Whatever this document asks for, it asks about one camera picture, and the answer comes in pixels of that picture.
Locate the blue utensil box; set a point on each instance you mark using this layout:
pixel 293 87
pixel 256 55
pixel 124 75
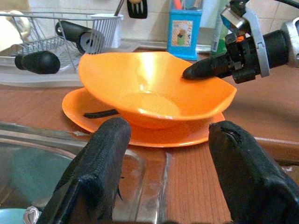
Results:
pixel 184 50

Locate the black cylinder with white end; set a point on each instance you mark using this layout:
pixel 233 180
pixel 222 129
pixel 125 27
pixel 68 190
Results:
pixel 70 31

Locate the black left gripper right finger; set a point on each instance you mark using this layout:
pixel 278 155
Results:
pixel 247 177

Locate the black slotted spatula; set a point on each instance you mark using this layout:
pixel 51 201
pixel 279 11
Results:
pixel 137 10

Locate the white cutlery holder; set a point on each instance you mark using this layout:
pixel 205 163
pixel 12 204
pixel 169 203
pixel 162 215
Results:
pixel 116 30

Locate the orange plastic bowl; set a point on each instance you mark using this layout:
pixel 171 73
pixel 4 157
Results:
pixel 140 79

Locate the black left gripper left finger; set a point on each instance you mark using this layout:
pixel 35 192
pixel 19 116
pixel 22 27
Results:
pixel 100 163

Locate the orange plastic plate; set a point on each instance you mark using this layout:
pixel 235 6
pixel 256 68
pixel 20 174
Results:
pixel 163 138

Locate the white plastic drain tray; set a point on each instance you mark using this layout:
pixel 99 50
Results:
pixel 35 80

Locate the green dish soap bottle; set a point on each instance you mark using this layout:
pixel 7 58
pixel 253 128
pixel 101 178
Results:
pixel 218 44

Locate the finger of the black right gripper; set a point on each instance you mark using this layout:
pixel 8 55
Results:
pixel 205 68

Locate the light teal bowl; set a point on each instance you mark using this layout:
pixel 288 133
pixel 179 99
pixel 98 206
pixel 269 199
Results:
pixel 11 217

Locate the cream mug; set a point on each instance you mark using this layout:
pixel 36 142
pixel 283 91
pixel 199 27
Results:
pixel 9 32

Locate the stainless steel sink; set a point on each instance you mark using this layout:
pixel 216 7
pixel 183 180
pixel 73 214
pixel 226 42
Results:
pixel 144 177

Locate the black strip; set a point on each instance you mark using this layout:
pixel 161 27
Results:
pixel 100 114

